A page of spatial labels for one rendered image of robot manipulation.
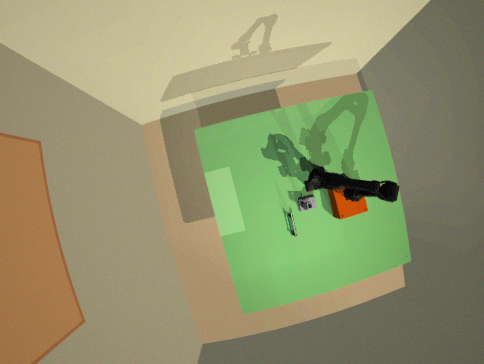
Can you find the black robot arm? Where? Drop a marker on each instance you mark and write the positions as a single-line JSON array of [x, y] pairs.
[[357, 188]]

